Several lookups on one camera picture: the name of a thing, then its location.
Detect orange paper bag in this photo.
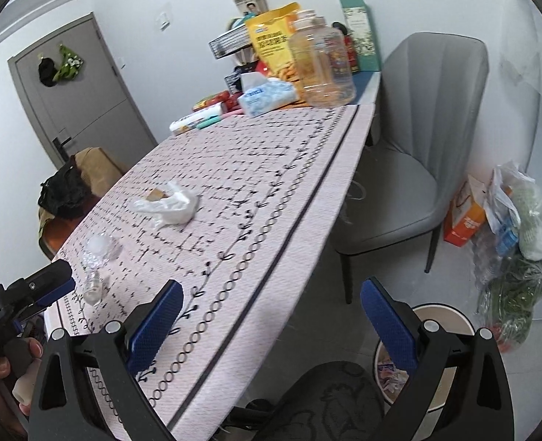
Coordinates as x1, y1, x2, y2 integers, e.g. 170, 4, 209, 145
442, 173, 495, 247

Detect black utensil holder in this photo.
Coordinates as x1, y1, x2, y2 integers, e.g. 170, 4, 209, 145
224, 72, 253, 95

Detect black clothing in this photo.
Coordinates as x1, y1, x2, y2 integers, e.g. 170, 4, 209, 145
39, 155, 100, 222

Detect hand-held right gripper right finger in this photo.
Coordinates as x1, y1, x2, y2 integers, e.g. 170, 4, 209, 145
360, 277, 517, 441

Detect beige round trash bin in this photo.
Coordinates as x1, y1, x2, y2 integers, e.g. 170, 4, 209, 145
372, 302, 481, 424

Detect person's leg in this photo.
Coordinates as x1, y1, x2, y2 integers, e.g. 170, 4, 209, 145
245, 360, 388, 441

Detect green plush toy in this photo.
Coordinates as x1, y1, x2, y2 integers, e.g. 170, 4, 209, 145
53, 43, 86, 85

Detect red snack packets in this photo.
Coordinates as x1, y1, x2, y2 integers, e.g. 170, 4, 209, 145
192, 90, 231, 111

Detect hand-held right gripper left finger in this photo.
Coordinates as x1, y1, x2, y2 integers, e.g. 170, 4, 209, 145
28, 278, 185, 441

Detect crushed clear plastic bottle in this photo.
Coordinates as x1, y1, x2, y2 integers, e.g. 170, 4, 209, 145
76, 233, 124, 306

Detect clear plastic bag with white items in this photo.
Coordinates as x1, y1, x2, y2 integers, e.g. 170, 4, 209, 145
489, 161, 542, 262

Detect grey door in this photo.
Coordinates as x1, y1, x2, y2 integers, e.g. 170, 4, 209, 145
8, 12, 160, 172

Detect white tissue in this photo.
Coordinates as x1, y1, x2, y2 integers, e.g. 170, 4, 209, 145
135, 181, 201, 226

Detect red tin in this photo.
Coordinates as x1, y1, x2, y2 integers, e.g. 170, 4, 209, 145
344, 33, 361, 75

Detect blue white tissue pack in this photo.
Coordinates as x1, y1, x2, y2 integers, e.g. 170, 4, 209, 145
237, 73, 300, 118

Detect tall green box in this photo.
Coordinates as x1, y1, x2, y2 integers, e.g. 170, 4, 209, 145
335, 0, 383, 73

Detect black wire rack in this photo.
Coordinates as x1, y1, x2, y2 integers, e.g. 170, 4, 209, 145
208, 18, 258, 68

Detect white rectangular box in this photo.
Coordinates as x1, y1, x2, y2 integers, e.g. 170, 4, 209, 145
169, 103, 223, 137

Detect large clear plastic jug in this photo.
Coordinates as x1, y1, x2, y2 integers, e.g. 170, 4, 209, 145
288, 9, 357, 109

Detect grey upholstered chair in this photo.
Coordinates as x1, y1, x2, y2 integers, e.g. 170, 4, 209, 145
335, 32, 490, 305

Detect black hat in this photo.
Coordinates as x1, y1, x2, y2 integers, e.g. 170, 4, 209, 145
38, 57, 59, 87

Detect bag of green vegetables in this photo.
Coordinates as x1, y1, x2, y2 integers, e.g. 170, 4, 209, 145
475, 239, 542, 354

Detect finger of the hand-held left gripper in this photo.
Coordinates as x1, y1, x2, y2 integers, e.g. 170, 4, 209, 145
13, 278, 77, 328
5, 259, 74, 302

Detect yellow snack bag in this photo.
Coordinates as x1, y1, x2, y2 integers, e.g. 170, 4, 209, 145
245, 2, 302, 93

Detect brown chair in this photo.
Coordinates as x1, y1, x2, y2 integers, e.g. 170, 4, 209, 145
37, 147, 130, 259

